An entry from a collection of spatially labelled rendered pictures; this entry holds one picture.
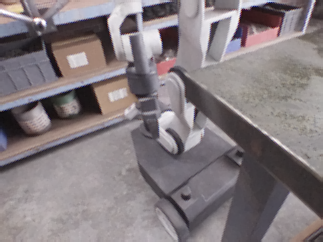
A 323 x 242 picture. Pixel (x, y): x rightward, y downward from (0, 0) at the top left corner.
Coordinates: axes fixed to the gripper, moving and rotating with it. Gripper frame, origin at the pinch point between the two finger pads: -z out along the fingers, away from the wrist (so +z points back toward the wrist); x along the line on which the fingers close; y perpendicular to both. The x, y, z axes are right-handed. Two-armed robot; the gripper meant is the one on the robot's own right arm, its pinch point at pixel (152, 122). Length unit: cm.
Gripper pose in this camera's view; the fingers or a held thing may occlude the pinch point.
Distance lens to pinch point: 66.7
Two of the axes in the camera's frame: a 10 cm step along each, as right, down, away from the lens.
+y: 9.7, -2.2, 0.9
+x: 1.8, 4.0, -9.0
